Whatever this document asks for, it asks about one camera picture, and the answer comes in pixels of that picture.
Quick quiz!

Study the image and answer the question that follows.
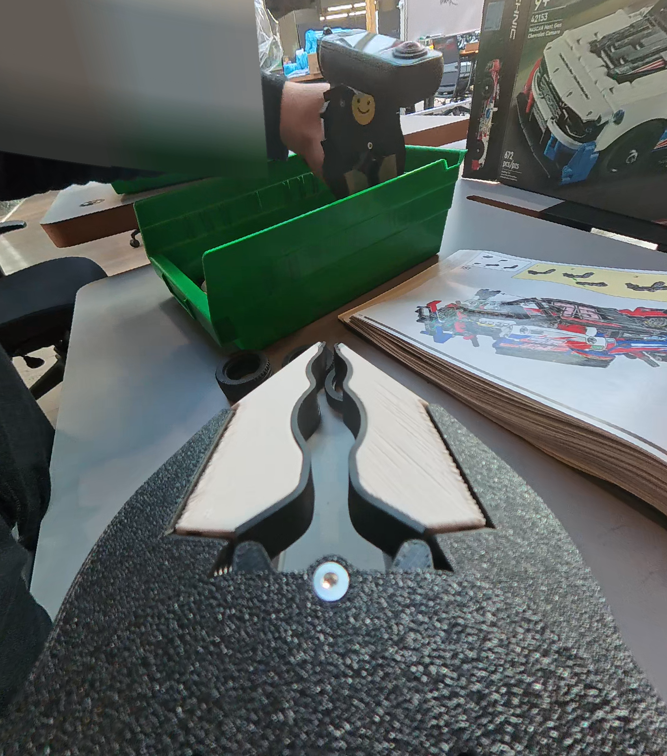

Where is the thick instruction booklet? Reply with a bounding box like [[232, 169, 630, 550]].
[[338, 249, 667, 547]]

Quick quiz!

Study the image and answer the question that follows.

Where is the person's left forearm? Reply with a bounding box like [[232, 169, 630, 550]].
[[261, 71, 292, 161]]

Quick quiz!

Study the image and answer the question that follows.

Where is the black office chair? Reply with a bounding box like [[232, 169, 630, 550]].
[[0, 220, 108, 401]]

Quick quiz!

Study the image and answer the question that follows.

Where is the person's left hand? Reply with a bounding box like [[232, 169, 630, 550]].
[[281, 80, 329, 173]]

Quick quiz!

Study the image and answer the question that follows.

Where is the green plastic storage bin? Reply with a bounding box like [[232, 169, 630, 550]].
[[134, 145, 467, 350], [110, 171, 204, 197]]

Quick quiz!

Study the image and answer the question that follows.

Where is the brown edged side table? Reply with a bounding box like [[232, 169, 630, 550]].
[[39, 180, 154, 250]]

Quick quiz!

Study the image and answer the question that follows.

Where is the dark toy car box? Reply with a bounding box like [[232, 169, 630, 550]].
[[462, 0, 667, 261]]

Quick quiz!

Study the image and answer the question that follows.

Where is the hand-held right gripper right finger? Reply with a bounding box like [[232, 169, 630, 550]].
[[332, 343, 488, 559]]

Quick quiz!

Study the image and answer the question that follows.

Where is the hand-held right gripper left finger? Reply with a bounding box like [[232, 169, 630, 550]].
[[174, 341, 327, 556]]

